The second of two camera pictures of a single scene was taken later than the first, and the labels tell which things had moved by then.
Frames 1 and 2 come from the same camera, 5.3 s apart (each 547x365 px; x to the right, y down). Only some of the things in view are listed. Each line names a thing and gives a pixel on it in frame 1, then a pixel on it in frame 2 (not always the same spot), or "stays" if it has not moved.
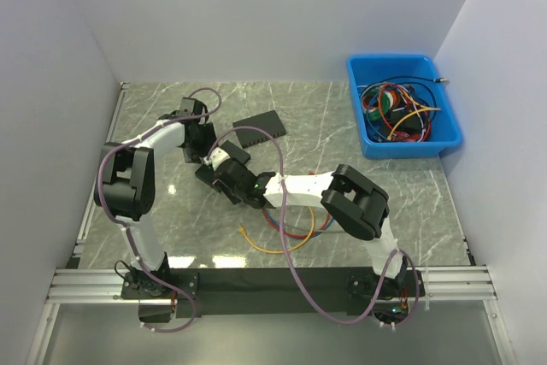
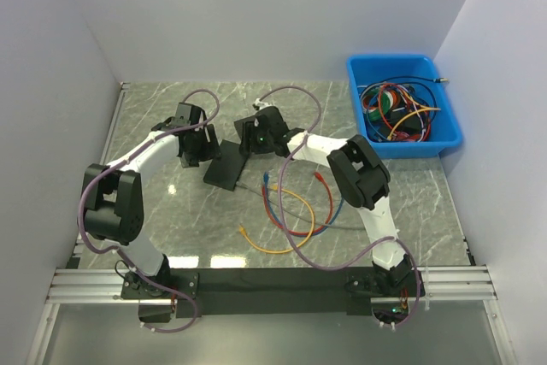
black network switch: (267, 122) stays
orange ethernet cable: (244, 232) stays
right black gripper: (234, 199) → (245, 149)
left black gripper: (193, 156) stays
